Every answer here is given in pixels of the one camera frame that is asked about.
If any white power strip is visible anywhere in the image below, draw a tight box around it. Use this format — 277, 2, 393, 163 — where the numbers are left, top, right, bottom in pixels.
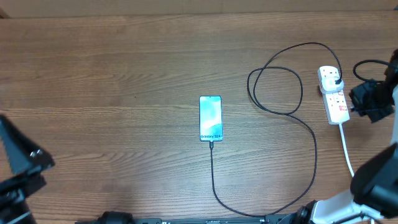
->
317, 65, 351, 126

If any black usb charging cable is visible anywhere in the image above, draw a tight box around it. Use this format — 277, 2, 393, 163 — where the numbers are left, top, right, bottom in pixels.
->
208, 42, 343, 218

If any white charger plug adapter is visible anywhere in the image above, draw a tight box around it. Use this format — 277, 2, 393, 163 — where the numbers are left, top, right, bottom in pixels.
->
320, 77, 344, 94

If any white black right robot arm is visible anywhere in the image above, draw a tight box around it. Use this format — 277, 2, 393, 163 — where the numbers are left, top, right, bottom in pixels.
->
281, 52, 397, 224

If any blue screen smartphone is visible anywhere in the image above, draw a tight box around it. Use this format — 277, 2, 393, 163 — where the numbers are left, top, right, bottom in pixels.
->
199, 96, 223, 141

